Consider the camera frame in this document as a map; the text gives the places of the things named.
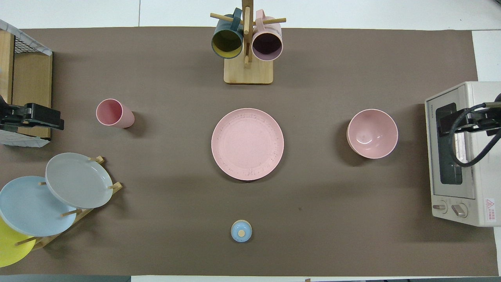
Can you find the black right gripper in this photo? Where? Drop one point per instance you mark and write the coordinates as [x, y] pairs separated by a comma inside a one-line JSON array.
[[475, 119]]

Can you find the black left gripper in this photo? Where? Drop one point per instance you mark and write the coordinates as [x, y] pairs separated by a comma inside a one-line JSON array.
[[41, 116]]

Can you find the pink plastic cup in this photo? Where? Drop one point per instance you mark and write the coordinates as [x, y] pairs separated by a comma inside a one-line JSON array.
[[113, 113]]

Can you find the pink bowl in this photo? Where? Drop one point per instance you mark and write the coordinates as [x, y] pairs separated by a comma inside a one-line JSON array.
[[372, 134]]

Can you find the beige toaster oven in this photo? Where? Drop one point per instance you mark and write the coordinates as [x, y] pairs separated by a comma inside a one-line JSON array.
[[469, 156]]

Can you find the grey plate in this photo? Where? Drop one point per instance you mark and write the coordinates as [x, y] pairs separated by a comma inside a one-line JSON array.
[[78, 180]]

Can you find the light blue plate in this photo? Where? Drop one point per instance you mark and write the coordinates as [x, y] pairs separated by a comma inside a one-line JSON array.
[[31, 207]]

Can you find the wooden plate rack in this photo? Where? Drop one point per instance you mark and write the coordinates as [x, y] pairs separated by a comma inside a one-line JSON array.
[[84, 213]]

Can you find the brown table mat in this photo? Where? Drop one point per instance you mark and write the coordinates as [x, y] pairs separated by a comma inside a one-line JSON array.
[[176, 98]]

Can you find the yellow plate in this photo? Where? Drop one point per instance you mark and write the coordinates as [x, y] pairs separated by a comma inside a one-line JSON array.
[[9, 248]]

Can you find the teal mug yellow inside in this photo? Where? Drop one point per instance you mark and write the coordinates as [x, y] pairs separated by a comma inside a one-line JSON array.
[[227, 43]]

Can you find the pink speckled plate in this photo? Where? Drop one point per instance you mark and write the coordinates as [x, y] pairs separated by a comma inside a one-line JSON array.
[[247, 144]]

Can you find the pink mug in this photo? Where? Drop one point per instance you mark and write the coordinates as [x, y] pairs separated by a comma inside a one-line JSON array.
[[267, 45]]

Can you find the wooden mug tree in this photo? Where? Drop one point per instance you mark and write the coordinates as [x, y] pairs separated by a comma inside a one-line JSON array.
[[248, 72]]

